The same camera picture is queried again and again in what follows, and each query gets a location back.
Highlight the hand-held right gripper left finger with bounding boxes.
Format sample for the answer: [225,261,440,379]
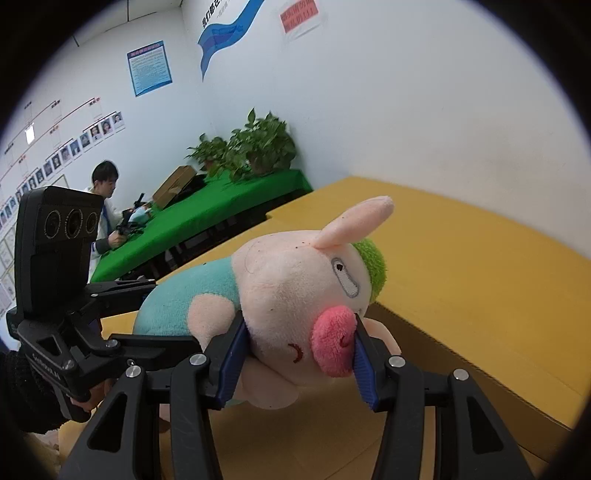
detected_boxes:
[60,314,252,480]

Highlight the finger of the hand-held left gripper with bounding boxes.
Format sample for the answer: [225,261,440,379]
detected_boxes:
[106,333,205,366]
[85,278,158,320]

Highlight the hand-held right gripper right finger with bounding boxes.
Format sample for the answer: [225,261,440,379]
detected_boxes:
[352,314,536,480]

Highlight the pink and teal plush pig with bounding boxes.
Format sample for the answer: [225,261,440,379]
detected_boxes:
[133,196,402,411]

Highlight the large cardboard box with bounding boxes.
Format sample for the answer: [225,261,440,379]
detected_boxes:
[60,175,589,480]

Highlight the person's left forearm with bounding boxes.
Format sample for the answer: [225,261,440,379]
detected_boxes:
[0,351,66,435]

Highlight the green cloth covered table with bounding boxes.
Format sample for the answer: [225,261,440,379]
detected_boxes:
[90,168,315,283]

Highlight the small cardboard box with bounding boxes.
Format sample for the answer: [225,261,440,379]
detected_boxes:
[152,165,198,208]

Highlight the small potted plant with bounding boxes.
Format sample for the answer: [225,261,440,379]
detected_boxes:
[186,133,228,177]

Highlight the large potted plant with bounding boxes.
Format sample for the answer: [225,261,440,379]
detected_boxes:
[226,108,297,181]

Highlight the framed wall certificates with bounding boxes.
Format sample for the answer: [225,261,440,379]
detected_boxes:
[0,222,19,311]

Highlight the wall photo chart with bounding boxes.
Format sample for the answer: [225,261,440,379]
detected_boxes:
[0,95,127,232]

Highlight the blue wall poster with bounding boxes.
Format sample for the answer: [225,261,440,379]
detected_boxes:
[126,40,174,97]

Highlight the blue ribbon wall decal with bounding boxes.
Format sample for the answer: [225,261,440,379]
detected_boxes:
[198,0,266,83]

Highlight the red wall sign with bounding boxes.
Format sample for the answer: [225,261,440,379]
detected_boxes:
[279,0,328,40]

